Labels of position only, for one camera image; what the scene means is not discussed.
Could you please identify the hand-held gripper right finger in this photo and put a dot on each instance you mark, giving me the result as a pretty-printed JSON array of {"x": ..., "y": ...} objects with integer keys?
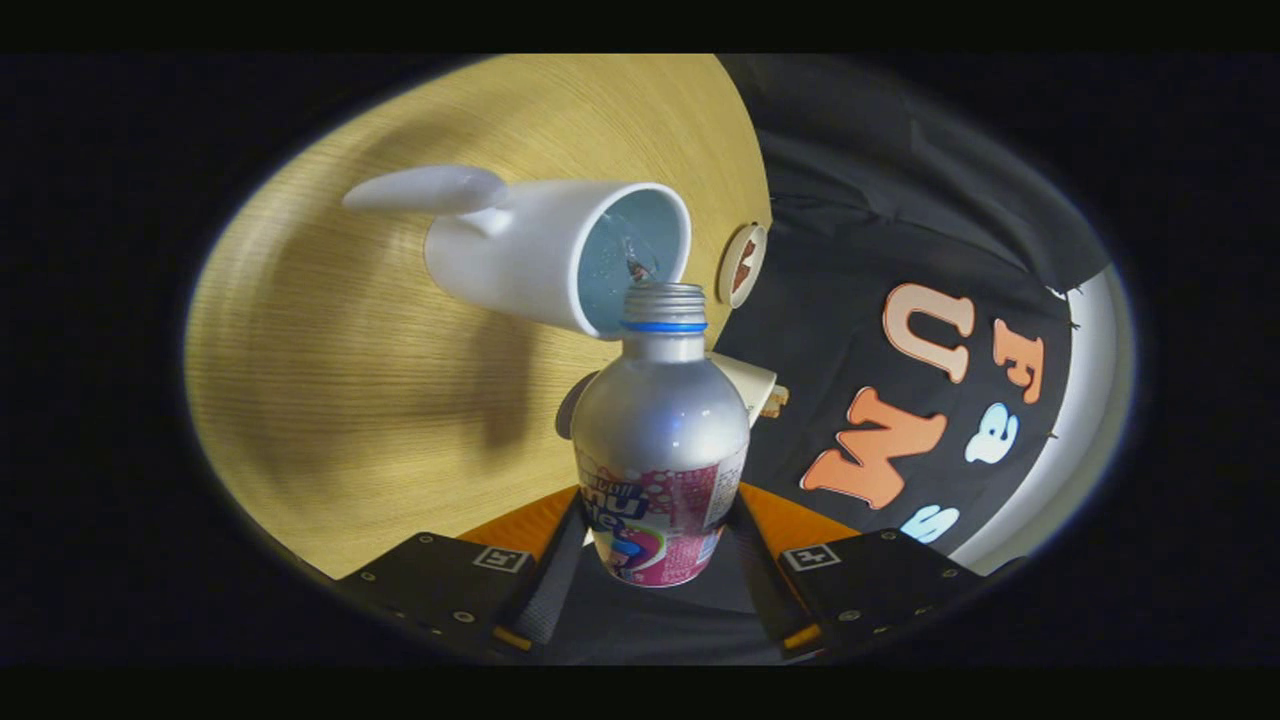
[{"x": 765, "y": 585}]

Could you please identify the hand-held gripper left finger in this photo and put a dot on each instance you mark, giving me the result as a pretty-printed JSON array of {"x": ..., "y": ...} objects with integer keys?
[{"x": 550, "y": 590}]

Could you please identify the dark round coaster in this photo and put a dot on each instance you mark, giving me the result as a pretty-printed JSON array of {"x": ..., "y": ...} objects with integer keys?
[{"x": 568, "y": 410}]

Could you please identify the silver juice bottle red label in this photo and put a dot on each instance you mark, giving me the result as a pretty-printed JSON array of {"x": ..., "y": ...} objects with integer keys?
[{"x": 660, "y": 420}]

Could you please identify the toast slice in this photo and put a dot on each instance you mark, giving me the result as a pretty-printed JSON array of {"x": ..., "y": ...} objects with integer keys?
[{"x": 774, "y": 402}]

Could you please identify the white toaster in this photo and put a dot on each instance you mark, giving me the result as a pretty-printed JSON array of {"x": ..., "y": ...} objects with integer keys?
[{"x": 758, "y": 385}]

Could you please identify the wooden table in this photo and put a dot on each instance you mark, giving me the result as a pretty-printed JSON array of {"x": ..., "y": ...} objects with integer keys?
[{"x": 350, "y": 380}]

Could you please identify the white round plate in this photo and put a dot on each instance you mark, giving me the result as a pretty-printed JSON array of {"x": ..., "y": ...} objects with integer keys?
[{"x": 725, "y": 285}]

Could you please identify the brown food piece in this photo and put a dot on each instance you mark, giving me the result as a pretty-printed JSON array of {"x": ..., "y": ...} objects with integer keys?
[
  {"x": 749, "y": 252},
  {"x": 741, "y": 280}
]

